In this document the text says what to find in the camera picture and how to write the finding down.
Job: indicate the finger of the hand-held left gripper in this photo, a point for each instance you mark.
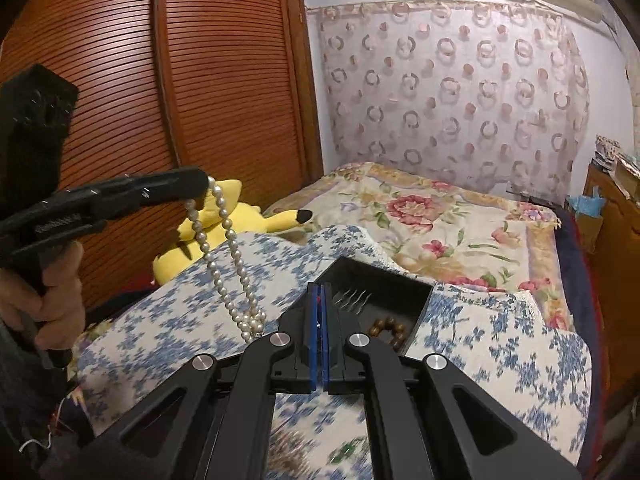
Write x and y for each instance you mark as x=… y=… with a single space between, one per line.
x=75 y=222
x=172 y=184

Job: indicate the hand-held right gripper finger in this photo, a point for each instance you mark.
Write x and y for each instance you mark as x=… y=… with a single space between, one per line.
x=313 y=340
x=325 y=340

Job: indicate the silver hair comb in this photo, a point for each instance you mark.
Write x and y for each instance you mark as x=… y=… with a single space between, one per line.
x=352 y=297

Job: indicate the black cardboard box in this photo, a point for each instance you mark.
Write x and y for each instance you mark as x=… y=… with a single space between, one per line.
x=400 y=285

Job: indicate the person's left forearm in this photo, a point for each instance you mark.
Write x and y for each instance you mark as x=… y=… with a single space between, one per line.
x=25 y=410

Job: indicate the person's left hand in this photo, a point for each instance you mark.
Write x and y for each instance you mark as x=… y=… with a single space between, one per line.
x=60 y=287

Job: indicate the yellow plush toy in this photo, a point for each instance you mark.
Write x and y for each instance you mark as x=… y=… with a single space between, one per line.
x=245 y=217

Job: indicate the brown louvered wardrobe door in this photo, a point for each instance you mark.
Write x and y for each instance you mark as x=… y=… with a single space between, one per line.
x=230 y=60
x=115 y=60

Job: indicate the flowered bed blanket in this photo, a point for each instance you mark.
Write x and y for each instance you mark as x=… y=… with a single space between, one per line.
x=425 y=230

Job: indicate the blue floral cloth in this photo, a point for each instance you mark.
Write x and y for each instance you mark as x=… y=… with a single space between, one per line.
x=490 y=340

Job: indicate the navy bed sheet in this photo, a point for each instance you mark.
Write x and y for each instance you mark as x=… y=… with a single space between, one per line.
x=582 y=310

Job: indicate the sheer curtain with circles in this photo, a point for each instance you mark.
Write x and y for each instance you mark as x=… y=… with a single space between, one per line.
x=450 y=110

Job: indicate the blue plastic bag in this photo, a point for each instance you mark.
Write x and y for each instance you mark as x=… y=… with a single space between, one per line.
x=587 y=205

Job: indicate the long wooden cabinet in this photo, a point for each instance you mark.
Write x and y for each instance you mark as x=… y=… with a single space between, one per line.
x=617 y=245

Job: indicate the stack of folded cloths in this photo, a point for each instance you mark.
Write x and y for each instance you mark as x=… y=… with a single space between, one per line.
x=607 y=152

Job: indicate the flat cardboard box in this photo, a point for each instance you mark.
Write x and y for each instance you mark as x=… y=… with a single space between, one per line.
x=630 y=172

